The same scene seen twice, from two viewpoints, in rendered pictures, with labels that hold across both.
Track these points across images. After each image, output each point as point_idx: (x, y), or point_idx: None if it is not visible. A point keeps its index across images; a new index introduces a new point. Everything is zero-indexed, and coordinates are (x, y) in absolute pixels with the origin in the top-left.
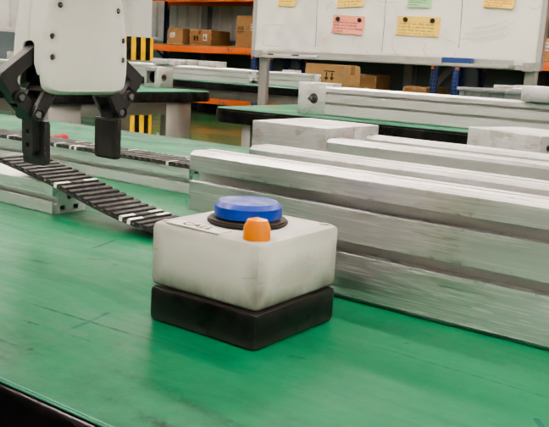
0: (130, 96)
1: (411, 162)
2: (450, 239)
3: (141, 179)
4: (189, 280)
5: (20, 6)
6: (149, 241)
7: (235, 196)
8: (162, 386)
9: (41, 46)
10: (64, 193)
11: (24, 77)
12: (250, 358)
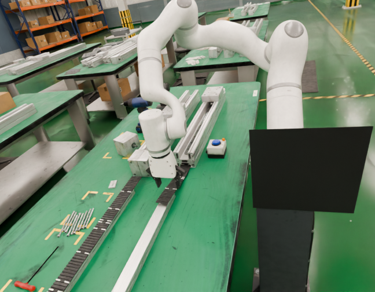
0: None
1: None
2: (205, 134)
3: (126, 204)
4: (224, 149)
5: (172, 160)
6: (187, 175)
7: (214, 142)
8: (240, 150)
9: (176, 163)
10: None
11: (171, 176)
12: (228, 149)
